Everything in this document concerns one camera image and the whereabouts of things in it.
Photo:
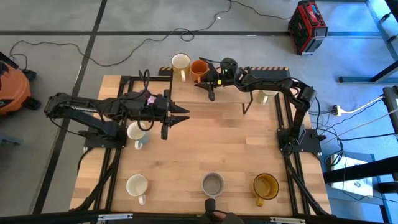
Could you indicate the white box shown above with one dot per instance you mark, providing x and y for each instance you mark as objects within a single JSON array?
[{"x": 351, "y": 186}]

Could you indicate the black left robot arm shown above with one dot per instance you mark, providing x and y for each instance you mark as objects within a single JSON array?
[{"x": 77, "y": 107}]

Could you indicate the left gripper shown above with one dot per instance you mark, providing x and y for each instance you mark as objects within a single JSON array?
[{"x": 161, "y": 109}]

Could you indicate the white power strip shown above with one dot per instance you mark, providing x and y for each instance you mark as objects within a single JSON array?
[{"x": 336, "y": 109}]

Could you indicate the cream mug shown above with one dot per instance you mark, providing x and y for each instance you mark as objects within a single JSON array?
[{"x": 264, "y": 97}]

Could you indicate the orange mug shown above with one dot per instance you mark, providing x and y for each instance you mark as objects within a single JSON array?
[{"x": 199, "y": 69}]

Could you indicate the silver bracket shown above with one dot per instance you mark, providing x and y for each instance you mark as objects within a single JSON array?
[
  {"x": 115, "y": 216},
  {"x": 287, "y": 220}
]

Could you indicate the black table edge beam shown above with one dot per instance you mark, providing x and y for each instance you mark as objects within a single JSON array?
[{"x": 62, "y": 217}]

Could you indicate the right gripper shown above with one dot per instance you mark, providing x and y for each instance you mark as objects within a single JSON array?
[{"x": 216, "y": 79}]

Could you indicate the hazard striped black bar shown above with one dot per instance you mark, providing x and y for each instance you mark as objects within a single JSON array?
[{"x": 273, "y": 73}]

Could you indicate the black desk frame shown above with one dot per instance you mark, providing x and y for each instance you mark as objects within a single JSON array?
[{"x": 357, "y": 171}]

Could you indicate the grey floral mug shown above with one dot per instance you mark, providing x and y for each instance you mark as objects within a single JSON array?
[{"x": 213, "y": 185}]

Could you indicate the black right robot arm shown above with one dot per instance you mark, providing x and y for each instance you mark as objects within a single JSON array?
[{"x": 267, "y": 82}]

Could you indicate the red black tool case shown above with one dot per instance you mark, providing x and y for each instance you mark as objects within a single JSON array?
[{"x": 306, "y": 29}]

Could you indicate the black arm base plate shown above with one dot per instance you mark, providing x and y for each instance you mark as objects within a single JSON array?
[
  {"x": 93, "y": 143},
  {"x": 311, "y": 141}
]

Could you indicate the black aluminium table frame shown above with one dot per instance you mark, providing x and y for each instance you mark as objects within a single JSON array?
[{"x": 124, "y": 79}]

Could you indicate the yellow mug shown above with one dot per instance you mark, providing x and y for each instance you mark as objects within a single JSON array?
[{"x": 180, "y": 62}]

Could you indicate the orange shop vacuum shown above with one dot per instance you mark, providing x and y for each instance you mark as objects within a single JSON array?
[{"x": 12, "y": 90}]

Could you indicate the blue metal stand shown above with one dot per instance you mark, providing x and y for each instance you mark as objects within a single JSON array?
[{"x": 357, "y": 79}]

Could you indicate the amber glass mug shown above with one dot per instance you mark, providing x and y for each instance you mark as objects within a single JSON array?
[{"x": 265, "y": 186}]

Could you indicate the wooden shelf black legs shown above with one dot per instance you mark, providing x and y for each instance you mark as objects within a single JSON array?
[{"x": 227, "y": 95}]

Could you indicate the person's hand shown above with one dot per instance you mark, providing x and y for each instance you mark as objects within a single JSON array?
[{"x": 222, "y": 216}]

